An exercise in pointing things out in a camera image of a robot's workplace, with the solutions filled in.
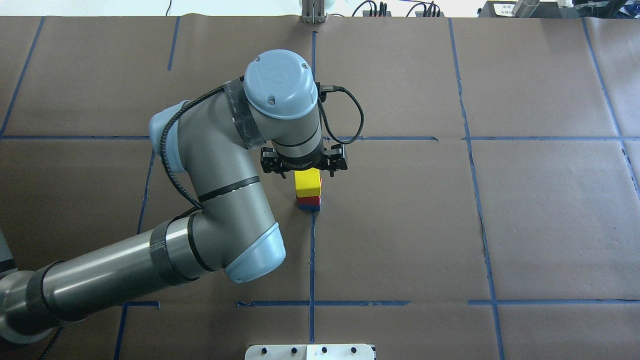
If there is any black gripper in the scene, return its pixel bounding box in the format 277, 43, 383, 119
260, 143, 348, 179

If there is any yellow wooden block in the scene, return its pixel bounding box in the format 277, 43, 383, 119
294, 168, 322, 198

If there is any red wooden block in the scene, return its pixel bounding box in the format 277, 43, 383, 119
295, 195, 322, 207

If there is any blue wooden block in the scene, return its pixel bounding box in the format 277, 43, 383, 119
297, 203, 322, 212

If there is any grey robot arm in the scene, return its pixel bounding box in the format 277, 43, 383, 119
1, 48, 325, 351

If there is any orange black connector box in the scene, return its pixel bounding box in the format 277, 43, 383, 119
352, 0, 393, 18
409, 2, 442, 18

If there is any silver metal cylinder weight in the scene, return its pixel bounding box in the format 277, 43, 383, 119
511, 0, 541, 19

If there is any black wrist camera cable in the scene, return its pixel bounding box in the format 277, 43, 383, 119
317, 84, 365, 146

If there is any aluminium frame post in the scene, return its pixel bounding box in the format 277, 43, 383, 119
299, 0, 329, 24

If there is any white camera post with base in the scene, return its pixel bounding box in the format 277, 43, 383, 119
244, 343, 377, 360

